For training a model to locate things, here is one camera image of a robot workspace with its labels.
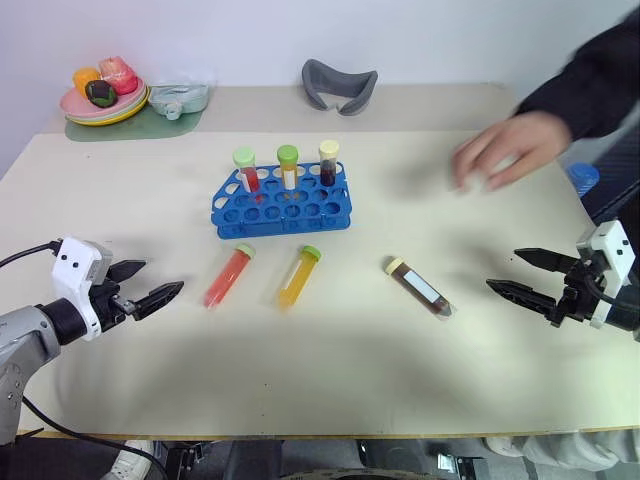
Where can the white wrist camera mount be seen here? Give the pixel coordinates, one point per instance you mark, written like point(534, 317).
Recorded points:
point(75, 270)
point(612, 250)

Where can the grey cloth under table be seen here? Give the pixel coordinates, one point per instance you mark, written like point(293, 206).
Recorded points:
point(565, 447)

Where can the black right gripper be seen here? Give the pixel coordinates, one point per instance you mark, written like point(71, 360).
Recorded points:
point(575, 300)

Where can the person's black-sleeved forearm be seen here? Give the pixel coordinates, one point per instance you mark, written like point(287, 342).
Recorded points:
point(595, 80)

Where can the red tube pale green cap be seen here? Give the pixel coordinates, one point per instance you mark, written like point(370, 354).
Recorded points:
point(248, 172)
point(230, 275)

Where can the orange toy fruit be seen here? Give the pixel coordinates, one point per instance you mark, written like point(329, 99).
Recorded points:
point(84, 77)

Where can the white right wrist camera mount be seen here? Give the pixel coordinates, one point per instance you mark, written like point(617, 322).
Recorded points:
point(612, 250)

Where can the green table mat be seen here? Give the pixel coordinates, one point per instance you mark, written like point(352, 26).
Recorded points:
point(150, 127)

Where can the blue test tube rack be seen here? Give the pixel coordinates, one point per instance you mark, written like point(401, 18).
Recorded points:
point(280, 210)

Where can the dark brown tube cream cap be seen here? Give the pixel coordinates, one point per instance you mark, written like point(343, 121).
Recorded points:
point(420, 287)
point(329, 165)

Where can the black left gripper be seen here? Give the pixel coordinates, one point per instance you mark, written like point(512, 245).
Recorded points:
point(112, 302)

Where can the yellow plate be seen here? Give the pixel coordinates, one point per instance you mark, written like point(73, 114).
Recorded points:
point(136, 111)

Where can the orange tube green cap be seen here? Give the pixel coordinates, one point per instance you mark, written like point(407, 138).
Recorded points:
point(297, 277)
point(288, 167)

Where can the dark green toy ball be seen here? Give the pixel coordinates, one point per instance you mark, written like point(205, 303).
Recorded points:
point(101, 94)

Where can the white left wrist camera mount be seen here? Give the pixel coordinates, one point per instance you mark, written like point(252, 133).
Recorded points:
point(75, 270)

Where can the dark equipment under table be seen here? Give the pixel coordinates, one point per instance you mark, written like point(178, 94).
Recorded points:
point(310, 457)

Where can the blue ribbed cap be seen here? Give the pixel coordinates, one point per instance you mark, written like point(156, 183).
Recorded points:
point(584, 180)

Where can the pink plate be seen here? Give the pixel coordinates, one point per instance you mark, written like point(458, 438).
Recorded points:
point(77, 105)

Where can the person's bare hand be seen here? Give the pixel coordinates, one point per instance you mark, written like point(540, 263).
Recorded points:
point(515, 145)

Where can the pink toy cake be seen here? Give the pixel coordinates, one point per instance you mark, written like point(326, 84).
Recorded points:
point(119, 75)

